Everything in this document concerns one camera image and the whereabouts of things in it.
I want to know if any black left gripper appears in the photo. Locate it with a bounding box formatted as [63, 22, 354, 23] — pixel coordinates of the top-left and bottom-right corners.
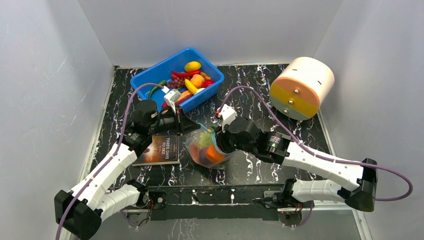
[148, 105, 201, 137]

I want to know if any green toy cabbage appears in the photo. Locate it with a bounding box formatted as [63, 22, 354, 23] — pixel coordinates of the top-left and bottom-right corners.
[194, 132, 214, 149]

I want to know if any clear zip top bag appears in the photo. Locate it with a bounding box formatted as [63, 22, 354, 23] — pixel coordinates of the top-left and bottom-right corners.
[184, 123, 236, 170]

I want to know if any orange toy orange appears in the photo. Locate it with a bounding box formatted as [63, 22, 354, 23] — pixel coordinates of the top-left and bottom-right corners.
[205, 144, 226, 164]

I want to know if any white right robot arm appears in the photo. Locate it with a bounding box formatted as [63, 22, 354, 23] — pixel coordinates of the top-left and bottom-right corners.
[214, 117, 378, 212]

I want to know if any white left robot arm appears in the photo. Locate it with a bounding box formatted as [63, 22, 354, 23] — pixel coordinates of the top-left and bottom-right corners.
[54, 100, 201, 240]

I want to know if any three days to see book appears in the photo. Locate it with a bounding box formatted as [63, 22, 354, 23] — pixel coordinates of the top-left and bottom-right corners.
[131, 135, 180, 167]

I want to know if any yellow toy banana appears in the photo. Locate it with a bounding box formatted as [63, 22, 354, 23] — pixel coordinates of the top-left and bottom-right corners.
[184, 79, 198, 95]

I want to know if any purple toy grape bunch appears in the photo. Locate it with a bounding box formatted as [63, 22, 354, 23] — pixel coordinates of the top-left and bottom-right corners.
[166, 77, 185, 89]

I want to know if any orange toy peach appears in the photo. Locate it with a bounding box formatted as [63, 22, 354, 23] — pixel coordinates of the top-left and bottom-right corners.
[190, 74, 205, 89]

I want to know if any red toy tomato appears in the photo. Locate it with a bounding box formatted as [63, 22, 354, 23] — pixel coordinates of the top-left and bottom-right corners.
[201, 79, 215, 88]

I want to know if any dark green toy pepper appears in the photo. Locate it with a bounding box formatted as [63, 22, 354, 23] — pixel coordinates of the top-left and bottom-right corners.
[148, 80, 167, 100]

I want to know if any red toy chili pepper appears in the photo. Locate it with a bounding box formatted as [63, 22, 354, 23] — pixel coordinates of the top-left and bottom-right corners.
[171, 70, 201, 79]

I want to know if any blue plastic bin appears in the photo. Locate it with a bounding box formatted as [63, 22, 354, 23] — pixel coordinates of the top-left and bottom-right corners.
[130, 48, 225, 113]

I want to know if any yellow toy lemon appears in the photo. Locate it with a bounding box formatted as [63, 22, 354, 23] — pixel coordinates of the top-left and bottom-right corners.
[184, 61, 202, 73]

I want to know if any cream cylinder with coloured face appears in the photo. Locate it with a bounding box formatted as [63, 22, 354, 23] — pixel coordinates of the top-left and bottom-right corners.
[269, 56, 335, 121]

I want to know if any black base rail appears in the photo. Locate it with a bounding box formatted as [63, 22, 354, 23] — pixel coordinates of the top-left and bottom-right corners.
[136, 184, 306, 221]

